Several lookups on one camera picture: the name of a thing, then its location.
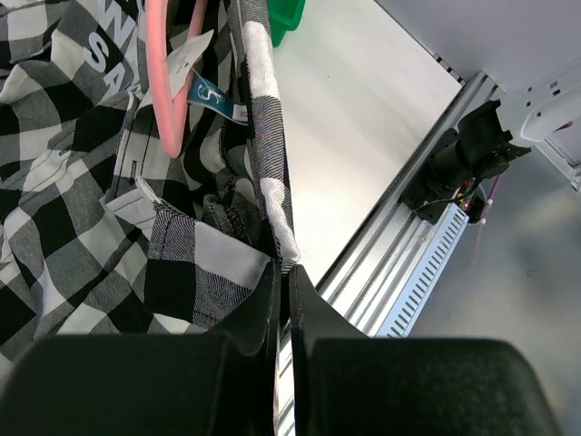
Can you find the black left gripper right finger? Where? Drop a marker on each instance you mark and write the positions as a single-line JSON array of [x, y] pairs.
[[346, 383]]

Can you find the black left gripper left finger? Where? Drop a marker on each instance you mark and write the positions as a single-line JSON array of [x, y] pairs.
[[220, 382]]

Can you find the black white checked shirt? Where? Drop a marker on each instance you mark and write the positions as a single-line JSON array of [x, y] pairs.
[[101, 230]]

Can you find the pink clothes hanger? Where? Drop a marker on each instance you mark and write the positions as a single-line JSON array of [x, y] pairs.
[[170, 75]]

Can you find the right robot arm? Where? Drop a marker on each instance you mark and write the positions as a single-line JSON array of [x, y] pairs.
[[502, 130]]

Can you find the green plastic tray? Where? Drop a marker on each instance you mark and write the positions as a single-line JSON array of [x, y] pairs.
[[284, 17]]

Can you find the white slotted cable duct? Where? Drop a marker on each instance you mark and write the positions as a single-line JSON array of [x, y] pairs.
[[424, 276]]

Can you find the aluminium mounting rail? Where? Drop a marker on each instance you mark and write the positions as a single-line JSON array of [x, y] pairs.
[[367, 278]]

